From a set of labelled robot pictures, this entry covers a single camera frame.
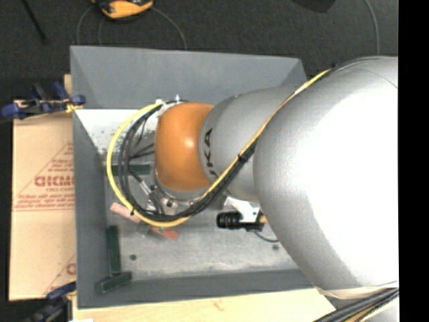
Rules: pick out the red-brown flat block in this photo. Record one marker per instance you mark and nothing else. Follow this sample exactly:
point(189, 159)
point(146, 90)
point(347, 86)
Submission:
point(166, 233)

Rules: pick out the grey metal bin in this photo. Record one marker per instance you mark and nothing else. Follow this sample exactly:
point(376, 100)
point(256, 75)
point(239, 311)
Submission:
point(207, 253)

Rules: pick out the long dark green flat block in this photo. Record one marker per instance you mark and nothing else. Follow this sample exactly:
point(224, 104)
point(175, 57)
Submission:
point(114, 250)

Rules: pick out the short dark green flat block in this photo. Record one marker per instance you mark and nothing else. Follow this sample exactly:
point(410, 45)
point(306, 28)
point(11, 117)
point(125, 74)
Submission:
point(114, 282)

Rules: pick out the brown cardboard board red print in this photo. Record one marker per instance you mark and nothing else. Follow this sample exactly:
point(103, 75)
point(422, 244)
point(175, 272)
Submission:
point(40, 240)

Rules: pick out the black cylinder on white bracket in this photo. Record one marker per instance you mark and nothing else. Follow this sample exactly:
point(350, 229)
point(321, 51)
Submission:
point(231, 220)

